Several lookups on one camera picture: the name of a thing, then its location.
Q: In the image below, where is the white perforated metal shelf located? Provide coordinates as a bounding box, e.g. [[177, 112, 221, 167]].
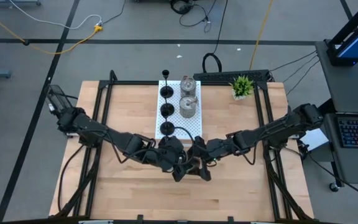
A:
[[155, 80, 203, 141]]

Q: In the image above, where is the yellow power cable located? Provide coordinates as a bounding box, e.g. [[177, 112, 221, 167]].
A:
[[249, 0, 275, 71]]

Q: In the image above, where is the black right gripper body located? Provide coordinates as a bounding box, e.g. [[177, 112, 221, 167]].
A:
[[192, 136, 222, 164]]

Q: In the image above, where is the green plant in white pot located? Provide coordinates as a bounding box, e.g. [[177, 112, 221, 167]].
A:
[[229, 74, 255, 101]]

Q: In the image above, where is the black mesh control box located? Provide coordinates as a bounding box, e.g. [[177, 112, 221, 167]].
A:
[[45, 83, 74, 114]]

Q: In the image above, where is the yellow extension cord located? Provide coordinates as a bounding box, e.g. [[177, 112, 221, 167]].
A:
[[0, 4, 104, 56]]

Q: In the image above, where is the black coiled power cable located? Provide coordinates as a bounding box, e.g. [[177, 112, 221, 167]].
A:
[[201, 0, 229, 74]]

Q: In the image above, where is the white floor cable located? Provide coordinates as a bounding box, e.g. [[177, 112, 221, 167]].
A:
[[7, 0, 103, 30]]

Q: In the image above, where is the white box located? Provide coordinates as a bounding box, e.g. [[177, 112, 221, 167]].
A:
[[300, 128, 329, 152]]

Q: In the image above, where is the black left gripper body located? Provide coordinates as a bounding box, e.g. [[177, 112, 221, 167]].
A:
[[153, 136, 188, 172]]

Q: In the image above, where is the black aluminium table frame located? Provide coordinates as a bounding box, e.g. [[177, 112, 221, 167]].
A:
[[54, 70, 315, 220]]

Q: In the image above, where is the grey keyboard desk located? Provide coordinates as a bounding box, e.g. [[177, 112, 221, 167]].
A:
[[321, 112, 358, 192]]

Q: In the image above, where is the silver metal candle tin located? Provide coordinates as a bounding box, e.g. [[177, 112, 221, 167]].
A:
[[178, 95, 199, 119], [180, 75, 198, 98]]

